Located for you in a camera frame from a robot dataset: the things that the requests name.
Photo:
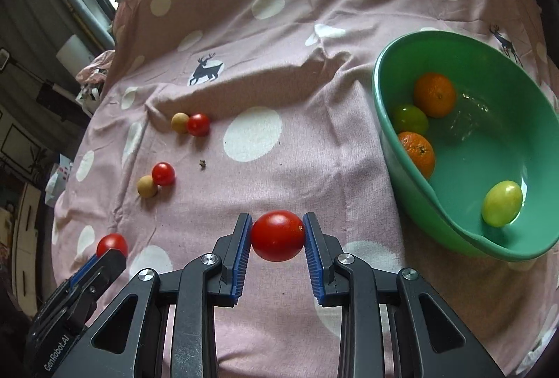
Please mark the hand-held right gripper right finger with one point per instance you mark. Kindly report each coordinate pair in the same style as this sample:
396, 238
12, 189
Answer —
313, 260

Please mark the black framed wall picture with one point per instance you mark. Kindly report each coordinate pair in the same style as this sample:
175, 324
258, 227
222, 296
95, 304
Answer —
17, 142

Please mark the yellow green jujube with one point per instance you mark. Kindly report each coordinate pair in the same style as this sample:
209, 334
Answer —
502, 203

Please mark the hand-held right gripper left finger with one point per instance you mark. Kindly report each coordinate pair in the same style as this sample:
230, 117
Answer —
242, 255

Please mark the pink polka dot blanket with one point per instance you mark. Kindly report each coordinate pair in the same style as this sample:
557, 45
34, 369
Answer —
279, 67

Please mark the small orange with stem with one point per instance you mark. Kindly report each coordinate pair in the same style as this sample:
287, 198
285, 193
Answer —
418, 153

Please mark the green plastic bowl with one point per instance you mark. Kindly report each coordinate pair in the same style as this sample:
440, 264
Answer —
463, 168

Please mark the tan longan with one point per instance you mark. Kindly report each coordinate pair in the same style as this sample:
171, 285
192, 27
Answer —
146, 187
179, 122

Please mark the red cherry tomato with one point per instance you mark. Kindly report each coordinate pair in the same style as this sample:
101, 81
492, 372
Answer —
112, 244
163, 173
278, 236
198, 124

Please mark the large orange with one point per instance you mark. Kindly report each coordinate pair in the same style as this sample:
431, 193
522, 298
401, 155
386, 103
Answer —
434, 94

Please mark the black and white bag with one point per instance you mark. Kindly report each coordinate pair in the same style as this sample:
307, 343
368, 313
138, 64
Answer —
89, 96

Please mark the white packet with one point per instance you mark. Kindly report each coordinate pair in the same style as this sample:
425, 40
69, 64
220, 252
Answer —
59, 177

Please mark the pink plastic bag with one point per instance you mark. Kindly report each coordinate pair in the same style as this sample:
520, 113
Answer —
96, 67

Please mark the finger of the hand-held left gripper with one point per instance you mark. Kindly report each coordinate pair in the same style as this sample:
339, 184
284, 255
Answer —
102, 273

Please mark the white cabinet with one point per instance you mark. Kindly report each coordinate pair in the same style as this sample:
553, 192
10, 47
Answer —
28, 238

